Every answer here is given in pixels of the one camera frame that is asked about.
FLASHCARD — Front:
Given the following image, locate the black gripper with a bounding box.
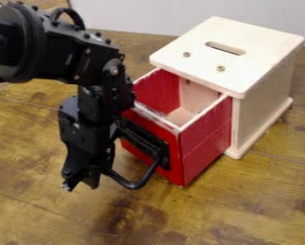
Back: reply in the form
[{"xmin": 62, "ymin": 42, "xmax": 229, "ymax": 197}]
[{"xmin": 57, "ymin": 96, "xmax": 114, "ymax": 192}]

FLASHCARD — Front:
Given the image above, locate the black metal drawer handle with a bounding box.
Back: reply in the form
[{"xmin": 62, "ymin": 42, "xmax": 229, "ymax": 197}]
[{"xmin": 102, "ymin": 118, "xmax": 169, "ymax": 190}]

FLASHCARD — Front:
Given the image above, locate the red drawer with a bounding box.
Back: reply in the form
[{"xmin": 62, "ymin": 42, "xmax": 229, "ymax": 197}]
[{"xmin": 124, "ymin": 69, "xmax": 232, "ymax": 187}]

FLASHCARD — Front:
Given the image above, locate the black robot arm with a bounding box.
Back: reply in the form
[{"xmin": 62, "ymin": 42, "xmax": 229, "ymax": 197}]
[{"xmin": 0, "ymin": 2, "xmax": 136, "ymax": 190}]

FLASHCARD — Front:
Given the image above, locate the white wooden box cabinet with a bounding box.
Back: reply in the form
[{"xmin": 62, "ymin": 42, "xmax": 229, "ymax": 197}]
[{"xmin": 149, "ymin": 16, "xmax": 305, "ymax": 159}]

